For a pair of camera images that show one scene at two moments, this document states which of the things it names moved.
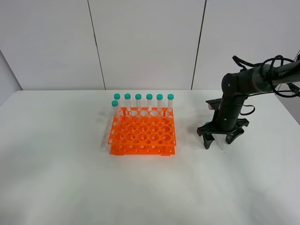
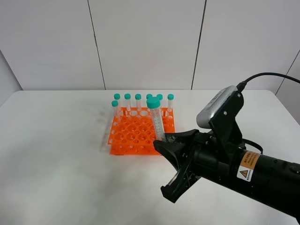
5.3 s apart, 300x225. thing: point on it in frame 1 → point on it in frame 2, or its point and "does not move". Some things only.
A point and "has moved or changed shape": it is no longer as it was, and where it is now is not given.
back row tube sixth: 170,97 does not move
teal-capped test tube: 219,138 has moved or changed shape
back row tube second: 127,96 does not move
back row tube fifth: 159,97 does not move
